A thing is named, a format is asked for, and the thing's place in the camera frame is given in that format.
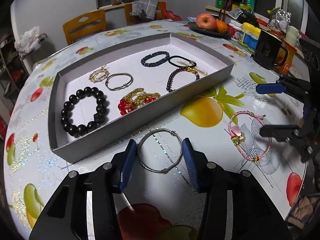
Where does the round pearl hair clip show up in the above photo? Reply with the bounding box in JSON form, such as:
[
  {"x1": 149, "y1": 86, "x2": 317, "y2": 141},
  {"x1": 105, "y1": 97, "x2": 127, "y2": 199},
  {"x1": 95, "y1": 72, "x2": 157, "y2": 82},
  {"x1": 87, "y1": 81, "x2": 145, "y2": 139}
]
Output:
[{"x1": 88, "y1": 67, "x2": 110, "y2": 83}]

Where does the right wooden chair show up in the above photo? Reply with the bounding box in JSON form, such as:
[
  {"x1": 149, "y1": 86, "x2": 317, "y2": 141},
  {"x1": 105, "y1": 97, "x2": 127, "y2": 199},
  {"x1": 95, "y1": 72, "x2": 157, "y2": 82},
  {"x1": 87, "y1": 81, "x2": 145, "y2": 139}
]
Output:
[{"x1": 124, "y1": 0, "x2": 166, "y2": 25}]

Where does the grey cardboard tray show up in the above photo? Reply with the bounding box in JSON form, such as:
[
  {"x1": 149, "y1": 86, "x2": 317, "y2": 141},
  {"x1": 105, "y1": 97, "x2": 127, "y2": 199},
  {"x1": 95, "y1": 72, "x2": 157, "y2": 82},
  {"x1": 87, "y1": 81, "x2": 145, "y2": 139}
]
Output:
[{"x1": 48, "y1": 33, "x2": 234, "y2": 163}]

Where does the yellow lid bottle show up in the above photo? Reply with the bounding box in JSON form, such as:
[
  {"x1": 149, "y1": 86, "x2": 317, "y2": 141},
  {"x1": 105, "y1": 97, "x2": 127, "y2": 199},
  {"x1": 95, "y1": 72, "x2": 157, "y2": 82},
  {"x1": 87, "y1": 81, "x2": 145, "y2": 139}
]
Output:
[{"x1": 239, "y1": 22, "x2": 261, "y2": 53}]

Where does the metal storage shelf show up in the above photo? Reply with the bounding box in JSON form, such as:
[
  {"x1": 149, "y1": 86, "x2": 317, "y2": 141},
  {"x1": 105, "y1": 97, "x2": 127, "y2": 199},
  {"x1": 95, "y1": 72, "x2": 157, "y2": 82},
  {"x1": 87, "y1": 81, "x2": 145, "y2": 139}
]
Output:
[{"x1": 1, "y1": 33, "x2": 28, "y2": 101}]

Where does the wooden chair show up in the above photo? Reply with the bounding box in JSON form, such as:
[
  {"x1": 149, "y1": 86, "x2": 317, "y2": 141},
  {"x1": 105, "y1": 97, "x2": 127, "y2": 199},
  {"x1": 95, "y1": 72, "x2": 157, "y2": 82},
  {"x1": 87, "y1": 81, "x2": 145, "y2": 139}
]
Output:
[
  {"x1": 62, "y1": 10, "x2": 107, "y2": 45},
  {"x1": 124, "y1": 0, "x2": 166, "y2": 25}
]

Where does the white pearl hair clip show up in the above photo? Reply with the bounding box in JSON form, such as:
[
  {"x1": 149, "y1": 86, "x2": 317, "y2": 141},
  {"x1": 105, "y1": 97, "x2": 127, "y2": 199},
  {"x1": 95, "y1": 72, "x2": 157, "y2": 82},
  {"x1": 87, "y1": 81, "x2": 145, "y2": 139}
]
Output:
[{"x1": 178, "y1": 61, "x2": 208, "y2": 76}]

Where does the black hair tie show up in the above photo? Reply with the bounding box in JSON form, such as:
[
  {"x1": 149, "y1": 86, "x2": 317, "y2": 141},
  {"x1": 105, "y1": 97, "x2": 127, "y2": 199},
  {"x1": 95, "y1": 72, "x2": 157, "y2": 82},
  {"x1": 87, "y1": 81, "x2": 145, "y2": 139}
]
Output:
[{"x1": 167, "y1": 55, "x2": 198, "y2": 69}]

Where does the orange fruit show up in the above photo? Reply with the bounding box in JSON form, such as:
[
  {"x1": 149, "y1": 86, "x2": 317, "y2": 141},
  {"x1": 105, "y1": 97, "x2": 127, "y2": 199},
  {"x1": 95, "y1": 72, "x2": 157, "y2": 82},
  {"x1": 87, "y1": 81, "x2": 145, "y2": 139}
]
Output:
[{"x1": 216, "y1": 20, "x2": 228, "y2": 34}]

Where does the dark garnet bead bracelet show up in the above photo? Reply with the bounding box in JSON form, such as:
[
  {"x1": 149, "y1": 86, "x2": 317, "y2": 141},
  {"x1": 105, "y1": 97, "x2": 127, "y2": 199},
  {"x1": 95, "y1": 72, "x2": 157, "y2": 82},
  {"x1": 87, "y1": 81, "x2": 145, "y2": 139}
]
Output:
[{"x1": 166, "y1": 67, "x2": 201, "y2": 93}]

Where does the red apple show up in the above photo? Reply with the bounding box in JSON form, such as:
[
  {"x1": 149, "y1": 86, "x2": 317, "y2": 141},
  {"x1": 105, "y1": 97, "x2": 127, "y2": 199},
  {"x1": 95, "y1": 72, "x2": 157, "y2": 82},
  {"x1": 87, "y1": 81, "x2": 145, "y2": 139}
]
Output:
[{"x1": 196, "y1": 13, "x2": 217, "y2": 31}]

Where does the pink cord bracelet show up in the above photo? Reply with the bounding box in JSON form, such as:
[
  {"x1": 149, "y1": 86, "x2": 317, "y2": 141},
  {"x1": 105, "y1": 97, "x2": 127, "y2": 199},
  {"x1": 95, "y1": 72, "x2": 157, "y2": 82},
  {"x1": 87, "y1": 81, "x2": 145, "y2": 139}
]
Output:
[{"x1": 227, "y1": 110, "x2": 272, "y2": 163}]

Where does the thin silver bangle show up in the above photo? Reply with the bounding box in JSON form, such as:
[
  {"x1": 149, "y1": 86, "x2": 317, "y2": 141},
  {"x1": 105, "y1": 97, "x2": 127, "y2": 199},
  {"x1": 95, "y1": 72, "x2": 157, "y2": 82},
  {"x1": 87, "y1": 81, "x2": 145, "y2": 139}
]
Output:
[{"x1": 137, "y1": 128, "x2": 182, "y2": 174}]

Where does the white plastic bag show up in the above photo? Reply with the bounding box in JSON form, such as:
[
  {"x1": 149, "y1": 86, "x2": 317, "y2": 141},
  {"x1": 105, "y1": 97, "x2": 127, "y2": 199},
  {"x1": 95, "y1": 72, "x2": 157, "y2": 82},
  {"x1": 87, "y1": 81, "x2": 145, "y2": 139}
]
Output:
[{"x1": 15, "y1": 26, "x2": 40, "y2": 56}]

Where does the black fruit plate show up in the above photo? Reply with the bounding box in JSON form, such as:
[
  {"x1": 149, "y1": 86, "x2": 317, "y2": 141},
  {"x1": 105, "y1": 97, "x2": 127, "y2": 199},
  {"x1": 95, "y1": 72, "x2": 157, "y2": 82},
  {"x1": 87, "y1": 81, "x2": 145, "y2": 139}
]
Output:
[{"x1": 187, "y1": 22, "x2": 231, "y2": 40}]

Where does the left wooden chair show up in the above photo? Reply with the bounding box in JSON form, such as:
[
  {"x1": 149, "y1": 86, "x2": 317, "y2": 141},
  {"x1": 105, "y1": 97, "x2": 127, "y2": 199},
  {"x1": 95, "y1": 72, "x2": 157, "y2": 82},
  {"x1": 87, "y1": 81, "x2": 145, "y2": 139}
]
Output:
[{"x1": 62, "y1": 10, "x2": 107, "y2": 45}]

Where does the dark blue braided bracelet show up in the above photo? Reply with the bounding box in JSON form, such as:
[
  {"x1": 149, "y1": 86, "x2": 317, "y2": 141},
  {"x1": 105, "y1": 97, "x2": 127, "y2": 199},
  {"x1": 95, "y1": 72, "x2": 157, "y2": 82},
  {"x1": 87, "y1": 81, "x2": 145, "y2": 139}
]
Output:
[{"x1": 140, "y1": 50, "x2": 170, "y2": 68}]

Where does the black mug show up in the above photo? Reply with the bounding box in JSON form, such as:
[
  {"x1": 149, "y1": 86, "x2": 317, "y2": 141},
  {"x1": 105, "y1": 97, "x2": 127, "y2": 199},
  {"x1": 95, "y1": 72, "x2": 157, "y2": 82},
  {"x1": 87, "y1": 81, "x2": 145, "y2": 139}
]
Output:
[{"x1": 253, "y1": 30, "x2": 289, "y2": 70}]

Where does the red bead gold jewelry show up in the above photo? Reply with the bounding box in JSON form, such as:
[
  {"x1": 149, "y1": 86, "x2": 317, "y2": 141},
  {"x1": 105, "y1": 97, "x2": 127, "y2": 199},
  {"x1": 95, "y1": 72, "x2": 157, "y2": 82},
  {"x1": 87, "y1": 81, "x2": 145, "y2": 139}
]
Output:
[{"x1": 118, "y1": 88, "x2": 161, "y2": 115}]

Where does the black bead bracelet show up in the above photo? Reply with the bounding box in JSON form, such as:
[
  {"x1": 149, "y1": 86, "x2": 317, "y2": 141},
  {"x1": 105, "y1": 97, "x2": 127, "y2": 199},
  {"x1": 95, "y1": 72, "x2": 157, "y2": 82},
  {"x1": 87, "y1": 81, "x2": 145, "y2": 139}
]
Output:
[{"x1": 60, "y1": 86, "x2": 110, "y2": 138}]

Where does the fruit pattern tablecloth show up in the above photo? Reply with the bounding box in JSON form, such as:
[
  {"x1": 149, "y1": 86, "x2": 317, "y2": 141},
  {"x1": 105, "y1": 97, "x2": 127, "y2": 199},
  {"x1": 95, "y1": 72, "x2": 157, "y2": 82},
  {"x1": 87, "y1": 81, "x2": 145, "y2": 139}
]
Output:
[{"x1": 4, "y1": 21, "x2": 307, "y2": 239}]

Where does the grey checked cloth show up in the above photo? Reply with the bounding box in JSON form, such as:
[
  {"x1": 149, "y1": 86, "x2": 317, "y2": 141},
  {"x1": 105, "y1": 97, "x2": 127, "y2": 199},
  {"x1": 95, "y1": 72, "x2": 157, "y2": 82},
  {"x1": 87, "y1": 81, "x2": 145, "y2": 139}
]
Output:
[{"x1": 131, "y1": 0, "x2": 157, "y2": 21}]

